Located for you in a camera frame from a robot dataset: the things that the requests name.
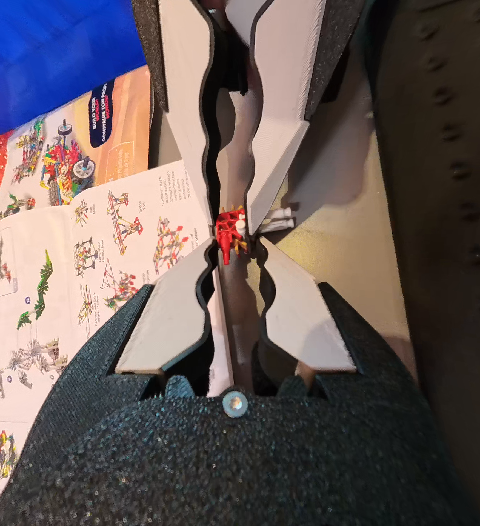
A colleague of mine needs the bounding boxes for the blue plastic bin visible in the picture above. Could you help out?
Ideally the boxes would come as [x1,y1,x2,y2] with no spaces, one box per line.
[0,0,148,134]

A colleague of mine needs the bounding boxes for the white printed instruction sheet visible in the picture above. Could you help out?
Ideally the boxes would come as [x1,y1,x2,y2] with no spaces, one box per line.
[0,159,234,514]

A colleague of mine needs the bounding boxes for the red yellow K'nex assembly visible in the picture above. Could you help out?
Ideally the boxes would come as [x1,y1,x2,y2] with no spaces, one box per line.
[223,202,250,257]

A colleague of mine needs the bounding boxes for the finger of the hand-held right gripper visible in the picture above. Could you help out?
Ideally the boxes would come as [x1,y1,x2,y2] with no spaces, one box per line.
[225,0,327,236]
[157,0,224,239]

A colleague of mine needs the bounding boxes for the orange and red toy bag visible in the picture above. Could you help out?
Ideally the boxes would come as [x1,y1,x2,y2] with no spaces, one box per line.
[0,65,153,239]

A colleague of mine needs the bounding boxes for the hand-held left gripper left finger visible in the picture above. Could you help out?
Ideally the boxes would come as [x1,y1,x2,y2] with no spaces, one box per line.
[115,238,218,375]

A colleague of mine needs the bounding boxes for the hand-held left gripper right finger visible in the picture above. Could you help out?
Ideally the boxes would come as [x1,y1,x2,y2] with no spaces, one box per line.
[258,238,356,374]

